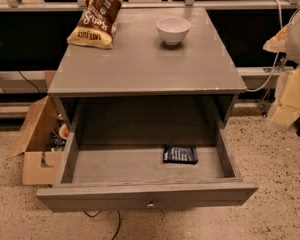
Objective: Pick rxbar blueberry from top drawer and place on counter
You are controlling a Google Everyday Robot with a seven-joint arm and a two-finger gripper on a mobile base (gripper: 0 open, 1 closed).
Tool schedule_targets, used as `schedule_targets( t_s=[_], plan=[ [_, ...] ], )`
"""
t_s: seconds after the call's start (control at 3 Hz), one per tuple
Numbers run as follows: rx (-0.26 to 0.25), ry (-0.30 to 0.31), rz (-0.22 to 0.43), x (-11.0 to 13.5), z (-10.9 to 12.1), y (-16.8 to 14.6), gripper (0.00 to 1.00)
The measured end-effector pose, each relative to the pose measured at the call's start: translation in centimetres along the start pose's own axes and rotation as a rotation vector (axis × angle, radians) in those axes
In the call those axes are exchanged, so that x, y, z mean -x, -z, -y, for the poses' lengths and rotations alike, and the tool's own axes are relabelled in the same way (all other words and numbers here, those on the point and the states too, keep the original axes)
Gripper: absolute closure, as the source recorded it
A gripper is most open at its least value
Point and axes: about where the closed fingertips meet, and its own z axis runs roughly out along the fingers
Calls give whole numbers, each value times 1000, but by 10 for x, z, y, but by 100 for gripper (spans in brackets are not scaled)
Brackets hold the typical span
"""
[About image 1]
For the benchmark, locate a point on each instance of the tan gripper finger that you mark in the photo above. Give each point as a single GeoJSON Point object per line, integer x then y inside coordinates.
{"type": "Point", "coordinates": [278, 42]}

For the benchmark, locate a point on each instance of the blue rxbar blueberry wrapper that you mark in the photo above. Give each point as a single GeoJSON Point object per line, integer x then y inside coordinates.
{"type": "Point", "coordinates": [180, 154]}

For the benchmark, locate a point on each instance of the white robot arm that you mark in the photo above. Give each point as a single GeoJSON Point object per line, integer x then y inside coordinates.
{"type": "Point", "coordinates": [286, 108]}

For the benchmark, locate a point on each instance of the grey open top drawer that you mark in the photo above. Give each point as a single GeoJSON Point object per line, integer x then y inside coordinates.
{"type": "Point", "coordinates": [113, 158]}

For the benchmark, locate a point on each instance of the white ceramic bowl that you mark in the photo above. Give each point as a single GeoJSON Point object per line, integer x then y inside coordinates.
{"type": "Point", "coordinates": [173, 30]}

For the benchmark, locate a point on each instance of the grey wooden side table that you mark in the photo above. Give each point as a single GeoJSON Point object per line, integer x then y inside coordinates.
{"type": "Point", "coordinates": [141, 65]}

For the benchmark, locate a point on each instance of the brown and yellow chip bag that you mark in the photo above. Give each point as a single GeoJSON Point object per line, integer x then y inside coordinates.
{"type": "Point", "coordinates": [97, 25]}

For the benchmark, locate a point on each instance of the items inside cardboard box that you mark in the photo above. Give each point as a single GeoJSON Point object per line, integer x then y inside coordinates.
{"type": "Point", "coordinates": [59, 136]}

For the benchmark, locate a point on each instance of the open cardboard box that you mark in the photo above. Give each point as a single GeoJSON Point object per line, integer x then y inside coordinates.
{"type": "Point", "coordinates": [33, 142]}

